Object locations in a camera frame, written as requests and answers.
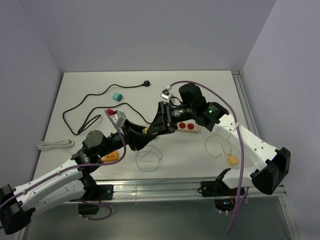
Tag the aluminium front rail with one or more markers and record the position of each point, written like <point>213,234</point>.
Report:
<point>150,190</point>

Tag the beige red power strip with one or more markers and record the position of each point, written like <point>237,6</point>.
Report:
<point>188,127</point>

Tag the aluminium right rail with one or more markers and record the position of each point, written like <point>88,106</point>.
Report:
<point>248,115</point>

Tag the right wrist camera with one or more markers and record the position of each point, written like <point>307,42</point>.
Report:
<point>166,94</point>

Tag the small yellow plug adapter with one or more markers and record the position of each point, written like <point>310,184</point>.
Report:
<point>145,131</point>

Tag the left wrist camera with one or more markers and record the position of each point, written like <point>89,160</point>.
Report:
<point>118,117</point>

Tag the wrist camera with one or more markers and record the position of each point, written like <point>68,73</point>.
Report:
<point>118,117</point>
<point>166,94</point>

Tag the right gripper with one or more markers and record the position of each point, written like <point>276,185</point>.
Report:
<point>163,120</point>

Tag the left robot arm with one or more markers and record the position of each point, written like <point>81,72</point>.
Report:
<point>71,180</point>

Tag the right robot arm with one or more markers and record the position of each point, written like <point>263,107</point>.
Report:
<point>270,164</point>

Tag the orange power strip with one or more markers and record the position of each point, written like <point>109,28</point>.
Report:
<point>111,157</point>

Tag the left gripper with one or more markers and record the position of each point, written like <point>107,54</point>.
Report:
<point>129,131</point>

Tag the small teal plug adapter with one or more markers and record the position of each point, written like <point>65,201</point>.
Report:
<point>117,97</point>

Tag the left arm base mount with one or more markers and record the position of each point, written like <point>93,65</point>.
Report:
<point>102,192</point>

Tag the aluminium rail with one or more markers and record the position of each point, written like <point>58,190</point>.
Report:
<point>248,115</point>
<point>150,190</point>

